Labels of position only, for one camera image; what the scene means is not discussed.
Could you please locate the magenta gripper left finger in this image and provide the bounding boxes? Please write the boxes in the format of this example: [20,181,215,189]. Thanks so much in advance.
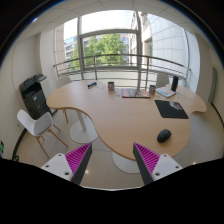
[42,143,92,185]

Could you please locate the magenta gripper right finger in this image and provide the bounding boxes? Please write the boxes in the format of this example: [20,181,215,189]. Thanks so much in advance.
[133,143,182,185]

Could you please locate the black computer mouse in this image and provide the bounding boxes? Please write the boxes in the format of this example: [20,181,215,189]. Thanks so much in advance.
[157,129,172,143]

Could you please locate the black mouse pad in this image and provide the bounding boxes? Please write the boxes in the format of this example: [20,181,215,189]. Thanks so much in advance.
[155,100,188,119]

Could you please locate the wooden curved table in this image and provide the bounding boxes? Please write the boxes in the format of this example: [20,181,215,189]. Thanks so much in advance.
[46,79,208,174]

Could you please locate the white chair wooden legs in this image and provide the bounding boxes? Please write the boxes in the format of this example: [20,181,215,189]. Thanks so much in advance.
[17,110,67,155]

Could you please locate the red magazine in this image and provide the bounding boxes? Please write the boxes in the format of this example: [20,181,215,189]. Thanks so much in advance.
[121,88,150,98]

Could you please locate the black office printer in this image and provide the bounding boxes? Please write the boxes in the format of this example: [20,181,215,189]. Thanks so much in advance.
[19,74,50,119]

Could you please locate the white book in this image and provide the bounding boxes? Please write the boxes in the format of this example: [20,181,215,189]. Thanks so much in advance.
[156,87,175,98]

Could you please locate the dark mug right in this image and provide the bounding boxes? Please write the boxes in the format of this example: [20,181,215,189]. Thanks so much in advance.
[149,85,156,94]

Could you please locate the dark mug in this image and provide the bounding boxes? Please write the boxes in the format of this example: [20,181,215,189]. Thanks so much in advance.
[108,81,115,91]
[149,85,156,94]

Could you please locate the small black device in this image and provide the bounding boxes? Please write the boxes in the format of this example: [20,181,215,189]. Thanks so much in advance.
[87,82,97,89]

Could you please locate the white chair far left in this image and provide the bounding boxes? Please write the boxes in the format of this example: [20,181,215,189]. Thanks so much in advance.
[56,77,71,88]

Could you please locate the white chair far right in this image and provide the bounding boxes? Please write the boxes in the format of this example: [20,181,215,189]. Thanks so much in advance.
[156,73,169,88]

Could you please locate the black speaker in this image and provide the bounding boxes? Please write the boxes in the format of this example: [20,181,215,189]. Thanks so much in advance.
[171,76,179,92]

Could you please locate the dark mug left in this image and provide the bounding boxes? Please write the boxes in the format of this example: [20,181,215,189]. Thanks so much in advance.
[108,81,115,91]

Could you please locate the metal window railing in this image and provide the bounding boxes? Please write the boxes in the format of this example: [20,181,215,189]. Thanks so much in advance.
[54,54,190,89]

